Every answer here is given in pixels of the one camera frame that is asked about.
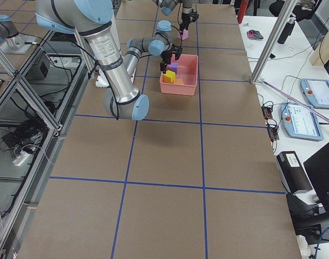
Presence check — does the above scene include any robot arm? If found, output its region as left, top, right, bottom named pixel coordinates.
left=36, top=1, right=173, bottom=121
left=152, top=0, right=199, bottom=34

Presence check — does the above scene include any pink plastic bin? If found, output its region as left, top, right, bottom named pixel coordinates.
left=159, top=54, right=199, bottom=96

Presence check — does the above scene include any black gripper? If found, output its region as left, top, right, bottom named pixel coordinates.
left=179, top=6, right=199, bottom=33
left=160, top=46, right=183, bottom=74

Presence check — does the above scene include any red cylinder bottle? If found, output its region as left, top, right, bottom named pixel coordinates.
left=237, top=0, right=249, bottom=24

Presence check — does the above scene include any aluminium frame post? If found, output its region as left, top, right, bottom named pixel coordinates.
left=250, top=1, right=296, bottom=85

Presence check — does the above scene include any purple foam block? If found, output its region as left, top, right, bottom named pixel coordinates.
left=167, top=62, right=178, bottom=74

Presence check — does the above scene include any pink foam block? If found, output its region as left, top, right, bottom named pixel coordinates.
left=178, top=30, right=189, bottom=40

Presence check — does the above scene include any reacher grabber stick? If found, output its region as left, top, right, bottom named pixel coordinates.
left=260, top=79, right=329, bottom=124

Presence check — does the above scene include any grey pink cloth pouch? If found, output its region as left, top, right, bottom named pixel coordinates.
left=246, top=30, right=264, bottom=40

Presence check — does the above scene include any teach pendant tablet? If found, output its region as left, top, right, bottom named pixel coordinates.
left=300, top=78, right=329, bottom=110
left=280, top=103, right=324, bottom=141

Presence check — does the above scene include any black monitor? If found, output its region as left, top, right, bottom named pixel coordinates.
left=304, top=142, right=329, bottom=210

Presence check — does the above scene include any yellow foam block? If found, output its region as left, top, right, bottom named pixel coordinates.
left=163, top=70, right=176, bottom=83

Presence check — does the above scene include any black power box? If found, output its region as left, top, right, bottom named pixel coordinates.
left=276, top=151, right=313, bottom=194

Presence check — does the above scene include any black water bottle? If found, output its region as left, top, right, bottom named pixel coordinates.
left=277, top=17, right=296, bottom=44

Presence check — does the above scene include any orange foam block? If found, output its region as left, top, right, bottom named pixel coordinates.
left=162, top=74, right=184, bottom=85

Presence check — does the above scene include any near teach pendant tablet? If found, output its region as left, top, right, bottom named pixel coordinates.
left=280, top=103, right=324, bottom=141

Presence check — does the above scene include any far teach pendant tablet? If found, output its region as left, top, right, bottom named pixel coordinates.
left=300, top=78, right=329, bottom=110

